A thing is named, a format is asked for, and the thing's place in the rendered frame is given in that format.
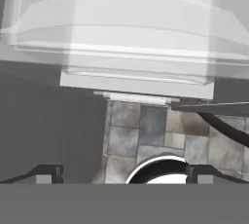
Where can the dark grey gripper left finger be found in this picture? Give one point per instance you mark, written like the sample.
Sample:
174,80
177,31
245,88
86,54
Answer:
45,173

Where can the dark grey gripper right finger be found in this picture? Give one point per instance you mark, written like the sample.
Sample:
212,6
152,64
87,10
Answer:
202,172

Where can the dark grey fridge panel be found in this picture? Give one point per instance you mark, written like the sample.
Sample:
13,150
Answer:
48,120

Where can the black and white round object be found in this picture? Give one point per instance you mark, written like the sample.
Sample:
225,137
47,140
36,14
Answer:
162,166

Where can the black curved bar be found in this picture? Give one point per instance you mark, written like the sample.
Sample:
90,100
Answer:
227,127

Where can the thin dark grey ledge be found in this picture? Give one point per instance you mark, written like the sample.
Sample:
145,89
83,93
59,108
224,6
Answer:
214,108

